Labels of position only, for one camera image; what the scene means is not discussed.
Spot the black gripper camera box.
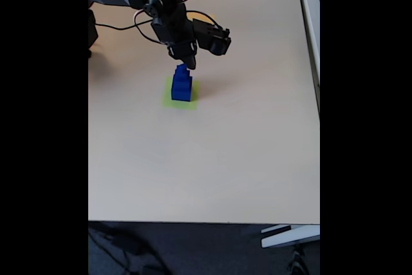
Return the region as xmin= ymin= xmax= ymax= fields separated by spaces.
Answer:
xmin=192 ymin=19 xmax=232 ymax=57

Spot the large blue cube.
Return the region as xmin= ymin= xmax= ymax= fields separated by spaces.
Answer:
xmin=171 ymin=85 xmax=193 ymax=102

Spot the orange paper square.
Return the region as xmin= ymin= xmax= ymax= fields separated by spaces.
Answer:
xmin=186 ymin=12 xmax=216 ymax=24

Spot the white table foot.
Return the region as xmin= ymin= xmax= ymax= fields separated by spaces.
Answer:
xmin=260 ymin=224 xmax=321 ymax=249

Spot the black motor cable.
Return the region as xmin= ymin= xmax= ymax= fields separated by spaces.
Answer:
xmin=95 ymin=10 xmax=170 ymax=46

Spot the white adjacent table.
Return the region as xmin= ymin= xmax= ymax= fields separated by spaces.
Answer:
xmin=295 ymin=0 xmax=321 ymax=115

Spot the medium blue cube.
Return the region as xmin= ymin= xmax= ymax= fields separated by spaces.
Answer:
xmin=173 ymin=74 xmax=194 ymax=91

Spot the green paper square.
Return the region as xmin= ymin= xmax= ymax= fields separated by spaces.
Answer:
xmin=160 ymin=77 xmax=201 ymax=111

